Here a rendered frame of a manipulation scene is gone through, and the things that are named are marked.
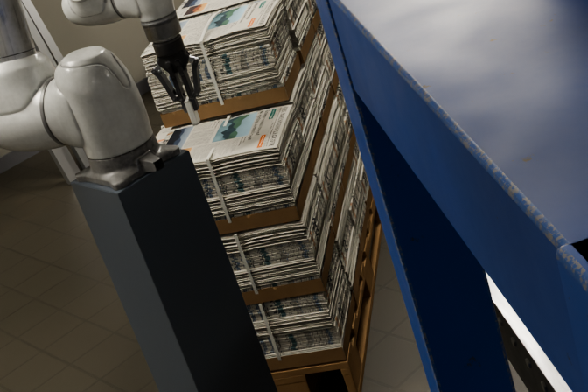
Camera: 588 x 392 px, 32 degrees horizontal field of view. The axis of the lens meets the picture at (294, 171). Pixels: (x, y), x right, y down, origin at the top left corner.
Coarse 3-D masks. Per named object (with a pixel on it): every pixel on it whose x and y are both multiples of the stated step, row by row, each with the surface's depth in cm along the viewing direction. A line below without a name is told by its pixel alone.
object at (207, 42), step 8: (216, 16) 300; (224, 16) 297; (216, 24) 291; (200, 32) 288; (208, 32) 286; (208, 40) 280; (200, 48) 281; (208, 48) 281; (200, 56) 282; (208, 56) 282; (216, 56) 282; (200, 64) 283; (216, 64) 282; (208, 72) 284; (216, 72) 284; (208, 80) 284; (216, 80) 284; (224, 80) 284; (208, 88) 285; (224, 88) 284; (216, 96) 286; (224, 96) 286
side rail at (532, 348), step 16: (496, 288) 176; (496, 304) 172; (512, 320) 167; (512, 336) 166; (528, 336) 162; (512, 352) 171; (528, 352) 158; (528, 368) 162; (544, 368) 153; (528, 384) 166; (544, 384) 153; (560, 384) 149
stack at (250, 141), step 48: (336, 96) 348; (192, 144) 276; (240, 144) 266; (288, 144) 270; (336, 144) 329; (240, 192) 266; (288, 192) 264; (336, 192) 318; (240, 240) 273; (288, 240) 271; (336, 240) 303; (240, 288) 280; (336, 288) 294; (288, 336) 286; (336, 336) 283; (288, 384) 292
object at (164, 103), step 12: (180, 24) 303; (192, 24) 299; (192, 36) 287; (192, 48) 281; (144, 60) 285; (156, 60) 284; (156, 84) 287; (192, 84) 285; (204, 84) 285; (156, 96) 288; (168, 96) 288; (204, 96) 286; (168, 108) 290; (180, 108) 290
